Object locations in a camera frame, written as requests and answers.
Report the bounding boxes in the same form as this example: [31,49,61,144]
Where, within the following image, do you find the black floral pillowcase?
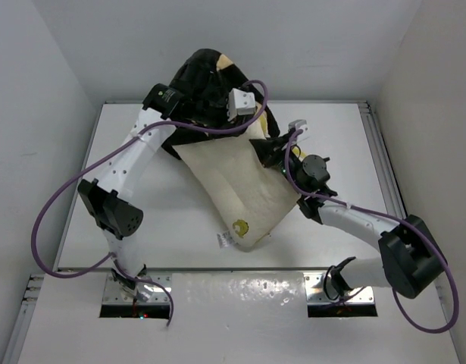
[158,48,282,160]

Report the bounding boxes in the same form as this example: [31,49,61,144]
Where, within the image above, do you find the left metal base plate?
[102,274,171,306]

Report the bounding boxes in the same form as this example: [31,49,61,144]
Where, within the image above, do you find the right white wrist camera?
[288,119,310,142]

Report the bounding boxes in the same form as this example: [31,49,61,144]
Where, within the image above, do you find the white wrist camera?
[288,119,310,142]
[227,88,256,121]

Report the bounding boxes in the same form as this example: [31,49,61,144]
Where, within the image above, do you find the cream yellow pillow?
[174,114,300,251]

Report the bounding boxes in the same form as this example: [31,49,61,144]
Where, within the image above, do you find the purple cable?
[283,128,460,334]
[30,79,270,327]

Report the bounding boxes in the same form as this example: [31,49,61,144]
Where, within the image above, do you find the metal base plate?
[102,274,171,306]
[303,270,374,306]

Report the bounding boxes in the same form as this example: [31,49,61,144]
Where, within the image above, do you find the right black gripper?
[251,133,305,195]

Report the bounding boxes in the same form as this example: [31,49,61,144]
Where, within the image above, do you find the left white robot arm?
[77,83,234,292]

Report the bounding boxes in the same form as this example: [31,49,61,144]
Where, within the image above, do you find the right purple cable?
[283,128,460,334]

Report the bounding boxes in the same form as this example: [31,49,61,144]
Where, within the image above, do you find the white front cover board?
[20,272,458,363]

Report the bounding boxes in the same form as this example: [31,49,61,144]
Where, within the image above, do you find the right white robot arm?
[250,136,447,300]

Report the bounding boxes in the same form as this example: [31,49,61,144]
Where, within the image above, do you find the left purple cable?
[30,79,270,327]

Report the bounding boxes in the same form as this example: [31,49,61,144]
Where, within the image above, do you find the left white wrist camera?
[227,88,256,121]

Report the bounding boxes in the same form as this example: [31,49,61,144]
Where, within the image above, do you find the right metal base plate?
[303,270,374,306]

